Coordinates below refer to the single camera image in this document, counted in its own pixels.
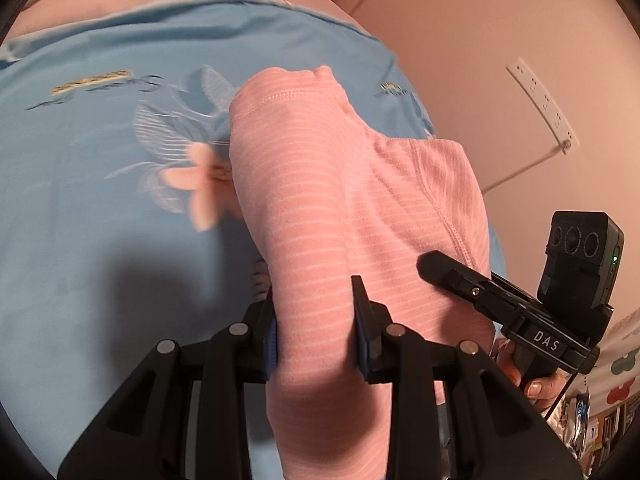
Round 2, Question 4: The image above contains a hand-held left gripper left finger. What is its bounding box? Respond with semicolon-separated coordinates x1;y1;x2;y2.
57;287;279;480

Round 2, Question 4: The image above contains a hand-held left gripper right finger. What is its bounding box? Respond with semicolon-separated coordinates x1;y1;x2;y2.
351;276;585;480

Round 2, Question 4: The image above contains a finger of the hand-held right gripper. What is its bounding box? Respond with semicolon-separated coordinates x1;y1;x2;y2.
417;251;540;324

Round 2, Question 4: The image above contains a pink striped long-sleeve shirt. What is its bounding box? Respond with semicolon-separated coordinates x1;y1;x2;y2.
227;65;496;480

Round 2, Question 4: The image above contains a person's right hand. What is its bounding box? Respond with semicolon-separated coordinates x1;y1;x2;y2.
492;337;569;402

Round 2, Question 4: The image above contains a white flower-print cloth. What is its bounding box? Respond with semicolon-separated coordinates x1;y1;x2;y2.
575;305;640;407

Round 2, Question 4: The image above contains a cluttered shelf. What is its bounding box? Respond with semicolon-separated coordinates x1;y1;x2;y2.
545;394;628;480

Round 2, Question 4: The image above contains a white power strip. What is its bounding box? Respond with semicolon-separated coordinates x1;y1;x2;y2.
506;57;581;154

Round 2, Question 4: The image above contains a blue floral blanket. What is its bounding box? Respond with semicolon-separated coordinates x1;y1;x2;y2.
0;0;507;476

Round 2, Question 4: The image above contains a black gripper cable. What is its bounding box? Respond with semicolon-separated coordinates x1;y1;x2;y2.
542;355;587;422

